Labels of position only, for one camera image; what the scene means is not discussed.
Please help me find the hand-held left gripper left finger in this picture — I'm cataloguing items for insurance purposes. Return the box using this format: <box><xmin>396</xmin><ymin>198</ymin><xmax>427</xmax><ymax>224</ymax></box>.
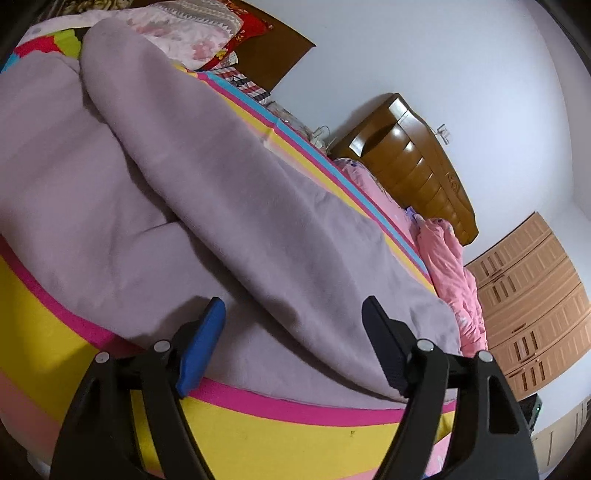
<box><xmin>50</xmin><ymin>296</ymin><xmax>227</xmax><ymax>480</ymax></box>

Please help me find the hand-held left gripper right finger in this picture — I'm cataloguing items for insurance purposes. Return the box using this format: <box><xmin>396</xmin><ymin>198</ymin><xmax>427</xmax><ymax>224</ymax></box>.
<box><xmin>361</xmin><ymin>295</ymin><xmax>540</xmax><ymax>480</ymax></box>

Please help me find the pink quilt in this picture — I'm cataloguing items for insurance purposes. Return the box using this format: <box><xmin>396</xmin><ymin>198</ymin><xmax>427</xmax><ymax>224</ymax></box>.
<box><xmin>332</xmin><ymin>157</ymin><xmax>490</xmax><ymax>358</ymax></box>

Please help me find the colourful striped blanket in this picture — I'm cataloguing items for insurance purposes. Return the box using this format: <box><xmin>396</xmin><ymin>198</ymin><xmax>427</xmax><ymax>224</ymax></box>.
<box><xmin>0</xmin><ymin>28</ymin><xmax>458</xmax><ymax>480</ymax></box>

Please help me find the light brown wardrobe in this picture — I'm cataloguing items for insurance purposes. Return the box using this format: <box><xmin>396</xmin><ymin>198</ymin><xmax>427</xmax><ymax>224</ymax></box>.
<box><xmin>464</xmin><ymin>211</ymin><xmax>591</xmax><ymax>407</ymax></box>

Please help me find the black device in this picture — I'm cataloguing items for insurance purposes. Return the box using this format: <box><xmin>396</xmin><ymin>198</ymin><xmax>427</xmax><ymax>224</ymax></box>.
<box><xmin>519</xmin><ymin>393</ymin><xmax>542</xmax><ymax>435</ymax></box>

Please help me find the glossy wooden headboard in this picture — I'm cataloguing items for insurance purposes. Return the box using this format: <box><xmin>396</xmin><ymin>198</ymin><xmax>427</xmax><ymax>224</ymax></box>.
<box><xmin>329</xmin><ymin>92</ymin><xmax>479</xmax><ymax>247</ymax></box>

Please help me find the beige cabinet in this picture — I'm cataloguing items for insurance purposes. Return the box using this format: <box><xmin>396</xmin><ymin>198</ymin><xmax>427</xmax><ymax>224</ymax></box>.
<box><xmin>531</xmin><ymin>399</ymin><xmax>591</xmax><ymax>476</ymax></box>

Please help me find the plaid cloth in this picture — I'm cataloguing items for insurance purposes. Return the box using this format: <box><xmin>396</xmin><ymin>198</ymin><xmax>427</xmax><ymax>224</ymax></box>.
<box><xmin>217</xmin><ymin>65</ymin><xmax>273</xmax><ymax>107</ymax></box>

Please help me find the dark brown wooden board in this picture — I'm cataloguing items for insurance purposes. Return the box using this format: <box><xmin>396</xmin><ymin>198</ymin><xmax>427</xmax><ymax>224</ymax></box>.
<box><xmin>222</xmin><ymin>0</ymin><xmax>316</xmax><ymax>93</ymax></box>

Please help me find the pink floral pillow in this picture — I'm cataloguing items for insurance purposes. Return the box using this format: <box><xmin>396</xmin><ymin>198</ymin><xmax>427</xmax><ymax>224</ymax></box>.
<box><xmin>115</xmin><ymin>4</ymin><xmax>241</xmax><ymax>72</ymax></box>

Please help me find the red patterned pillow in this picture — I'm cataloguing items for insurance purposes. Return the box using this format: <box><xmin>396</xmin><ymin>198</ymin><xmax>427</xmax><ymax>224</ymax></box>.
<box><xmin>198</xmin><ymin>0</ymin><xmax>271</xmax><ymax>72</ymax></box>

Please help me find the grey patterned pillow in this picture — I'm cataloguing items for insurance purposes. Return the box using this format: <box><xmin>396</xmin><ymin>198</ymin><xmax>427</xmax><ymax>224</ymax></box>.
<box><xmin>161</xmin><ymin>0</ymin><xmax>243</xmax><ymax>33</ymax></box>

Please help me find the white cable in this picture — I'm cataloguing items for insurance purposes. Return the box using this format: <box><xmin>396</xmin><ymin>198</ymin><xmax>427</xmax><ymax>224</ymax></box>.
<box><xmin>311</xmin><ymin>124</ymin><xmax>333</xmax><ymax>151</ymax></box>

